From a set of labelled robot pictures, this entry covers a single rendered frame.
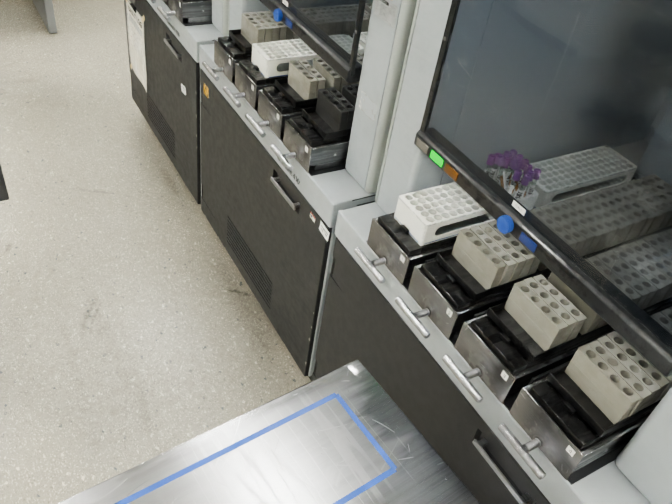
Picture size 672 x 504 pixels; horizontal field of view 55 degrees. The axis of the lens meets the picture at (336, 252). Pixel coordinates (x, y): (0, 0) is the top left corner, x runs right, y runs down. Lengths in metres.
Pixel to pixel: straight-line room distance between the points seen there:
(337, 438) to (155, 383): 1.14
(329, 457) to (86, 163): 2.15
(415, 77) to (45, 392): 1.36
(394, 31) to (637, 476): 0.88
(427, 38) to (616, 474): 0.80
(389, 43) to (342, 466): 0.81
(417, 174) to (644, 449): 0.64
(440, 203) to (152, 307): 1.19
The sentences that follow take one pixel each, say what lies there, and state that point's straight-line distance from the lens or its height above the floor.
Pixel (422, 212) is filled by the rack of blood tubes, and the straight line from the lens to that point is 1.27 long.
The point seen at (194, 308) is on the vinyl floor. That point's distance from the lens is 2.20.
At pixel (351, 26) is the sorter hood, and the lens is 1.43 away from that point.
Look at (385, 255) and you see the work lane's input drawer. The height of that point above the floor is 0.76.
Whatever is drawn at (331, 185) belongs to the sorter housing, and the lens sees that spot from 1.51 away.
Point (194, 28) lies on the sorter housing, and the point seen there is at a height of 0.73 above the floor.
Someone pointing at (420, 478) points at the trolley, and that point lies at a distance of 0.93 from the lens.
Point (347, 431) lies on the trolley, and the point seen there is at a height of 0.82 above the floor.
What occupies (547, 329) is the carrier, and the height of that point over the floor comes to 0.86.
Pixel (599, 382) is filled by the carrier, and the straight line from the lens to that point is 1.08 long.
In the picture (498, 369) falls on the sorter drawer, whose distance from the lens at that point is 1.12.
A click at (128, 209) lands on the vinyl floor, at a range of 2.60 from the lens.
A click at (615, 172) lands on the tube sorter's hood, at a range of 0.96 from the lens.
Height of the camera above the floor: 1.60
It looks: 41 degrees down
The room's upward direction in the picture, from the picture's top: 10 degrees clockwise
